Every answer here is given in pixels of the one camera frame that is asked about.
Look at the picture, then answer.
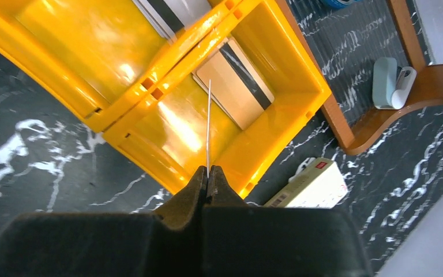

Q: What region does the orange wooden shelf rack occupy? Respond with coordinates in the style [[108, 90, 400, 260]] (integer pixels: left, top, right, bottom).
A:
[[279, 1, 443, 155]]

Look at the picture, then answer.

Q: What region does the middle yellow plastic bin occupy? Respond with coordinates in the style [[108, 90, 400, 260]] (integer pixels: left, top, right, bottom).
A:
[[0, 0, 262, 134]]

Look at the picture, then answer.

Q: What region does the silver cards stack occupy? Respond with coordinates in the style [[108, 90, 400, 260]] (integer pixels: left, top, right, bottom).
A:
[[133, 0, 212, 42]]

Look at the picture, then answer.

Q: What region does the white small box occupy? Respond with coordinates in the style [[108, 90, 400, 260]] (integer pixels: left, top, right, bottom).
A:
[[264, 158, 348, 209]]

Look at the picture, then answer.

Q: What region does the round tape tin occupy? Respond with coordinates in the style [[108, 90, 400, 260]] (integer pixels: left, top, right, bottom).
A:
[[320, 0, 361, 9]]

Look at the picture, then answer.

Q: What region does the gold VIP card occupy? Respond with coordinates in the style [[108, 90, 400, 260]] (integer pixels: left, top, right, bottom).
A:
[[206, 79, 212, 180]]

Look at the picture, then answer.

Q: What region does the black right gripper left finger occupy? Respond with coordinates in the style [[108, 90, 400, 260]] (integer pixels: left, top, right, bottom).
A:
[[0, 166, 208, 276]]

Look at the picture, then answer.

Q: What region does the yellow plastic bin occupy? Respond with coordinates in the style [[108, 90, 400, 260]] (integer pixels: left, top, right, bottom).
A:
[[103, 1, 331, 197], [0, 0, 262, 134]]

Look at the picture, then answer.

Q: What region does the right yellow plastic bin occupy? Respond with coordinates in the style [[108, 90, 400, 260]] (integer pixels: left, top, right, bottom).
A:
[[103, 1, 331, 197]]

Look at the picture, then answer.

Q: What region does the gold cards stack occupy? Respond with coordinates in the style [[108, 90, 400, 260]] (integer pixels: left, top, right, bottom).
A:
[[192, 37, 275, 130]]

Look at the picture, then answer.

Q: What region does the grey stapler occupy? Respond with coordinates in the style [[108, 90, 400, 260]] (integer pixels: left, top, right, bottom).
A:
[[372, 57, 417, 110]]

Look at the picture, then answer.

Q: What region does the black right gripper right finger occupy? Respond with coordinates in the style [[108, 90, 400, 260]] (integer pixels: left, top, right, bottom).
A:
[[202, 166, 373, 276]]

